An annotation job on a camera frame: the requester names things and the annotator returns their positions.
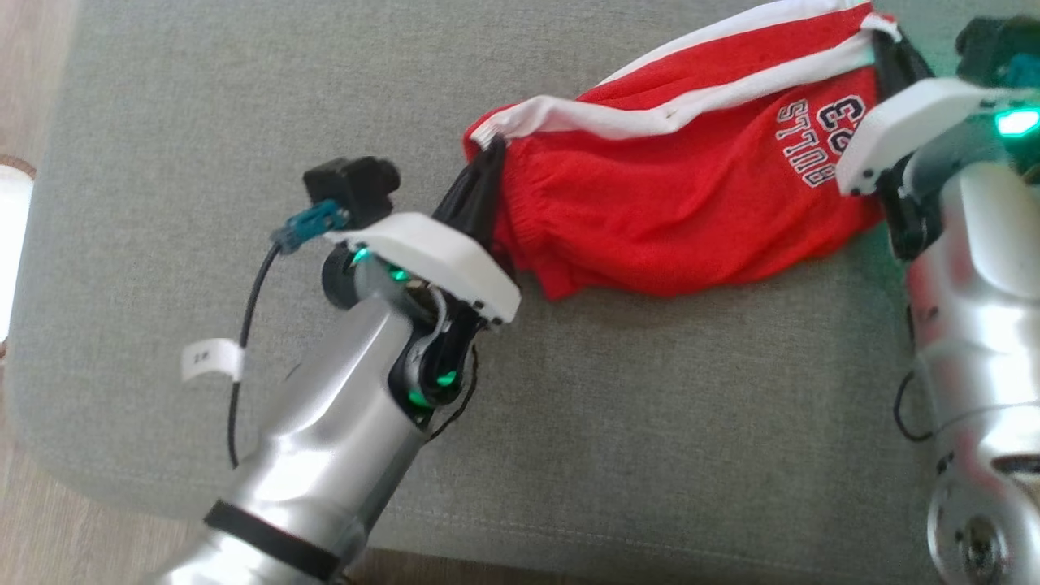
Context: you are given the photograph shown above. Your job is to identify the large grey sofa seat cushion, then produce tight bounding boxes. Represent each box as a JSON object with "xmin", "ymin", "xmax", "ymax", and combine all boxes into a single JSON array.
[{"xmin": 4, "ymin": 0, "xmax": 1040, "ymax": 585}]

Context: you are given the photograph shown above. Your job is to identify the red white basketball shorts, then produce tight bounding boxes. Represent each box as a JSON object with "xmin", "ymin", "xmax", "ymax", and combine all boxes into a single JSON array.
[{"xmin": 461, "ymin": 0, "xmax": 904, "ymax": 301}]

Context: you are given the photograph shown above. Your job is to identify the white cable label tag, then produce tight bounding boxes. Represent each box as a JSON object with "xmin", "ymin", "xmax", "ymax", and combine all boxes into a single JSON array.
[{"xmin": 180, "ymin": 336, "xmax": 245, "ymax": 384}]

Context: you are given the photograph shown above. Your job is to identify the teal left camera cable connector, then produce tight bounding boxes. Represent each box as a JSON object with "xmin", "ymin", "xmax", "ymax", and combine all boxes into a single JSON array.
[{"xmin": 270, "ymin": 199, "xmax": 352, "ymax": 254}]

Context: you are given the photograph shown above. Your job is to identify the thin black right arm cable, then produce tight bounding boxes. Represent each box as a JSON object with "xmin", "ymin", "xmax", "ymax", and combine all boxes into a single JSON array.
[{"xmin": 893, "ymin": 370, "xmax": 935, "ymax": 444}]

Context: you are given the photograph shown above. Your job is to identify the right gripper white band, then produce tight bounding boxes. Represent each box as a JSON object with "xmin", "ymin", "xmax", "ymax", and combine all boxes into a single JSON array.
[{"xmin": 835, "ymin": 34, "xmax": 1040, "ymax": 197}]

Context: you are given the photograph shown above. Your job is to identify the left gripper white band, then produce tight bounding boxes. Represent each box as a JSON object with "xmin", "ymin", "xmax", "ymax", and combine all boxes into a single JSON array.
[{"xmin": 323, "ymin": 140, "xmax": 522, "ymax": 332}]

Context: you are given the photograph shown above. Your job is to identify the white round stool brown rim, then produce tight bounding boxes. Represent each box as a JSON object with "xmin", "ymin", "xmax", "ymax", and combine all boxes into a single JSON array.
[{"xmin": 0, "ymin": 156, "xmax": 37, "ymax": 358}]

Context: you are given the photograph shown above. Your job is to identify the black left camera cable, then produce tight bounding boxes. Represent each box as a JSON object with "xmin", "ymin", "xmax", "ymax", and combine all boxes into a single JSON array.
[{"xmin": 227, "ymin": 242, "xmax": 283, "ymax": 470}]

